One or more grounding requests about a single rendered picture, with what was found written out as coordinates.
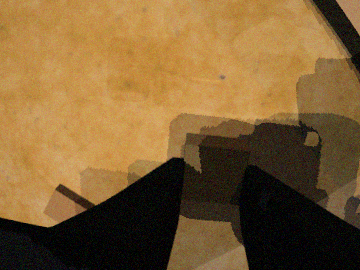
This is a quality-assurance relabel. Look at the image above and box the tan flat rectangular block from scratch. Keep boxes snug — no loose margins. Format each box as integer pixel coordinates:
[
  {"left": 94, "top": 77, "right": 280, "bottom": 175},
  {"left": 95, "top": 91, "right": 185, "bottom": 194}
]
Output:
[{"left": 44, "top": 184, "right": 93, "bottom": 223}]

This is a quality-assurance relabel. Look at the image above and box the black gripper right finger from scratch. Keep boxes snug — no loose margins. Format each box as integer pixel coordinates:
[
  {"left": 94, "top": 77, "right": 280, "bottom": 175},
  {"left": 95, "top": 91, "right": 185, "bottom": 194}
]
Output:
[{"left": 239, "top": 164, "right": 360, "bottom": 270}]

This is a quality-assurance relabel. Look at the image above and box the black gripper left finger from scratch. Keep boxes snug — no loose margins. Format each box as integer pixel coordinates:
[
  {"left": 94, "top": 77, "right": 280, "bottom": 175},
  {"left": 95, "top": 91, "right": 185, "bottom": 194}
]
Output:
[{"left": 0, "top": 156, "right": 185, "bottom": 270}]

